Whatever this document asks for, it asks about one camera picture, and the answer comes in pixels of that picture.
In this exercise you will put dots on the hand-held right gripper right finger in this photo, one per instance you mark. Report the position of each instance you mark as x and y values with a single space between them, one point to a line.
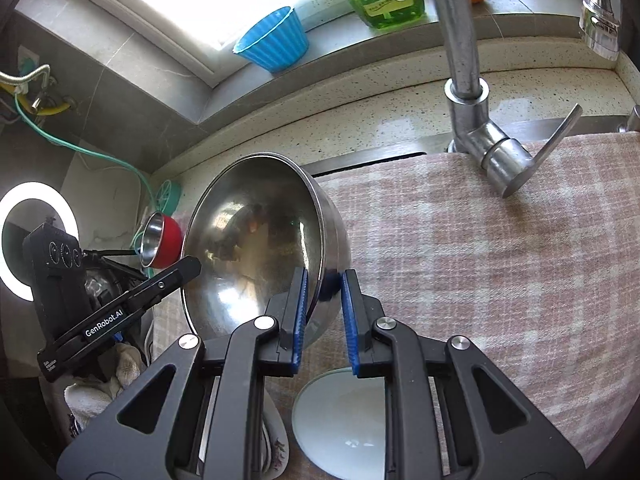
350 325

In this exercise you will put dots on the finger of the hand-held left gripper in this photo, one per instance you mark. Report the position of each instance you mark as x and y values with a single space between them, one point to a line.
170 277

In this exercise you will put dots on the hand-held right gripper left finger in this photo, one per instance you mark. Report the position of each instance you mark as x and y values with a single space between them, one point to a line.
300 320

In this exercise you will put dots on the red steel bowl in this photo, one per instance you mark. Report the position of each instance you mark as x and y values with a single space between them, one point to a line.
170 240

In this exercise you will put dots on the plain stainless steel bowl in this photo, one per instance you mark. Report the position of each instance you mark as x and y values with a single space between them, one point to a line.
250 240

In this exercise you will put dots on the light blue ceramic bowl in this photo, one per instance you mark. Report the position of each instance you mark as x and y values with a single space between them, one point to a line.
340 425

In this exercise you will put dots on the deep pink flower plate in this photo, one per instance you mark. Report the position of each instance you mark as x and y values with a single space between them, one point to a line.
277 440

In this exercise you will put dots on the person's left hand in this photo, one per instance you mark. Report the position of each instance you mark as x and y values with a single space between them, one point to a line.
90 395

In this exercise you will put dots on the black tripod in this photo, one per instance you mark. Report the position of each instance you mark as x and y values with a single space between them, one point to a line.
110 251

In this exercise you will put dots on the pink checked cloth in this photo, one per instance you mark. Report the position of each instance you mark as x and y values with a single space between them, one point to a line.
475 260

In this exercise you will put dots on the blue fluted cup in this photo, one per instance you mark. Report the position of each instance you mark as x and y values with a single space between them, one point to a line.
275 45

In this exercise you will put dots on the chrome faucet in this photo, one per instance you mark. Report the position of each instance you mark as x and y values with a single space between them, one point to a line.
465 60

